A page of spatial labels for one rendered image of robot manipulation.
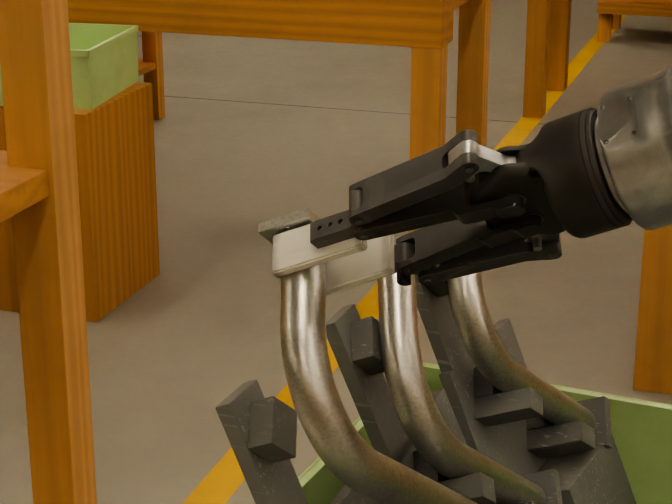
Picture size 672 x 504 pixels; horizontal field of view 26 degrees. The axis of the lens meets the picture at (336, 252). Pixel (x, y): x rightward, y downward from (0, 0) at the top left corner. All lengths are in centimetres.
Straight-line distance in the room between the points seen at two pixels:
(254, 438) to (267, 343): 311
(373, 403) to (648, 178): 37
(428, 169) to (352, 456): 20
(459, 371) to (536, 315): 302
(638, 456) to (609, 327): 281
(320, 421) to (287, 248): 12
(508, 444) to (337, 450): 44
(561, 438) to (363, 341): 32
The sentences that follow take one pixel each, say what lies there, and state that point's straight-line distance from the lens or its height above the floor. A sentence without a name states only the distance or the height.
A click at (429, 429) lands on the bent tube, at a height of 107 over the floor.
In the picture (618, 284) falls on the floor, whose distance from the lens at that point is 463.
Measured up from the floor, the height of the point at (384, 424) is 106.
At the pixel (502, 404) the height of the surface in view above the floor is 101.
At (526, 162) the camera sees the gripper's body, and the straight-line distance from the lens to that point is 88.
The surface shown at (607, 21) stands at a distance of 864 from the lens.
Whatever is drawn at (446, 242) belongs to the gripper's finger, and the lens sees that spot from 95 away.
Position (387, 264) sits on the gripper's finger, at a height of 124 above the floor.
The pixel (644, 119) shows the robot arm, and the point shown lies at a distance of 85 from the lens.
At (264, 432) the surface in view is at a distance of 98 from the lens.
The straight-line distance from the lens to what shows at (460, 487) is 115.
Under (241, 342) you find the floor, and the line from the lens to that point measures 410.
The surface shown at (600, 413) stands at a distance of 144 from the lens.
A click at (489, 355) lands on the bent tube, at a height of 106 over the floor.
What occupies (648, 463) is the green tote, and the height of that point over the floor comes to 90.
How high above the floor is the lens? 155
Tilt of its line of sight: 19 degrees down
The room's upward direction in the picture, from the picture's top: straight up
